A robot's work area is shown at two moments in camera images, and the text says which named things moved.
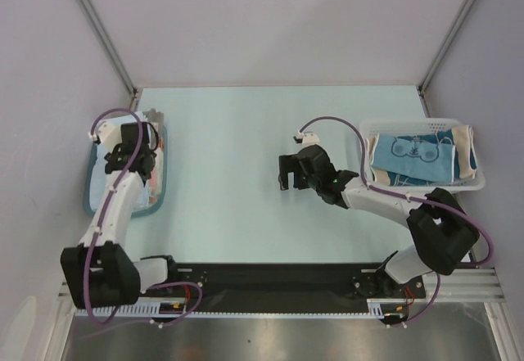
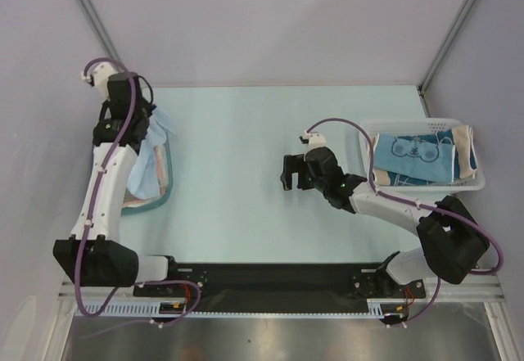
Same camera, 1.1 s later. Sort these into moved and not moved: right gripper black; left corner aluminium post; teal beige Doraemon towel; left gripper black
Moved: left gripper black
Not moved: teal beige Doraemon towel; left corner aluminium post; right gripper black
